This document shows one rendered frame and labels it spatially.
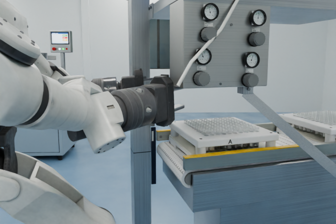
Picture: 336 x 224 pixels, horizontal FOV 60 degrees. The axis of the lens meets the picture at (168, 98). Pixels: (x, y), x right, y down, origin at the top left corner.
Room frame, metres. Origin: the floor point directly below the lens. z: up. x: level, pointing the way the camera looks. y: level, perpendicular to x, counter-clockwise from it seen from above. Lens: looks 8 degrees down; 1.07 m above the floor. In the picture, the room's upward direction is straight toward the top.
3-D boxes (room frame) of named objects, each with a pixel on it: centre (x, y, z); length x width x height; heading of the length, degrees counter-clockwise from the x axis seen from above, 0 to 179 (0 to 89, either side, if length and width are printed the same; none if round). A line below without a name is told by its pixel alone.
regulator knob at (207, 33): (0.65, -0.09, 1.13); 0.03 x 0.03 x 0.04; 17
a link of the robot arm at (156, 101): (0.65, 0.04, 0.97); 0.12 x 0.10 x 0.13; 139
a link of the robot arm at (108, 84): (0.86, 0.13, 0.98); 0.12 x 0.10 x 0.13; 98
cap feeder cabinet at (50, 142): (3.21, 1.42, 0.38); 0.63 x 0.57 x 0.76; 92
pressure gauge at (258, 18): (0.69, -0.21, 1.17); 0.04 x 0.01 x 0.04; 107
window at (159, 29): (5.81, 0.09, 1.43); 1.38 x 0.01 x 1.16; 92
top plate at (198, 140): (0.86, -0.16, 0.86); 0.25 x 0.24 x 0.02; 17
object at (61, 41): (3.36, 1.21, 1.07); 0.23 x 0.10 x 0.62; 92
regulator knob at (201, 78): (0.65, -0.08, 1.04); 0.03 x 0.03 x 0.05; 17
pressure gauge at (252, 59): (0.69, -0.20, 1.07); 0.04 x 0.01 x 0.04; 107
